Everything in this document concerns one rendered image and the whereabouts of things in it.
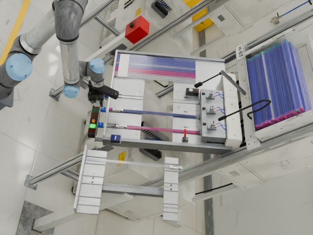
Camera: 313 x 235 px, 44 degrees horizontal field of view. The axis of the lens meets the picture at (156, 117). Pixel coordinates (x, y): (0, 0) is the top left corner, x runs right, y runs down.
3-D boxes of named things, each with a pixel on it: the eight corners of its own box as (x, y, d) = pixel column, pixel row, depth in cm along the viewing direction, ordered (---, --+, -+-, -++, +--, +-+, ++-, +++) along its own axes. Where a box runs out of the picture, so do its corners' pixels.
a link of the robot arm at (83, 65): (62, 71, 190) (85, 73, 190) (67, 55, 197) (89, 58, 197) (64, 82, 196) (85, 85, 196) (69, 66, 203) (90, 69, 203)
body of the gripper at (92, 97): (90, 91, 217) (89, 76, 208) (105, 92, 218) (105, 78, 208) (88, 101, 213) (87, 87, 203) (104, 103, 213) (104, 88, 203)
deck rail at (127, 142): (102, 145, 215) (102, 139, 210) (103, 142, 217) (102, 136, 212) (229, 155, 218) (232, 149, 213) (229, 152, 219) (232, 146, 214)
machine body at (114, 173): (66, 195, 268) (130, 168, 234) (82, 114, 310) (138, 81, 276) (132, 224, 306) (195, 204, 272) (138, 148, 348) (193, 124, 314)
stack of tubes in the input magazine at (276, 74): (255, 128, 202) (304, 108, 188) (245, 58, 233) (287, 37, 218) (267, 139, 210) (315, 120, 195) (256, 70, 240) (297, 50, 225)
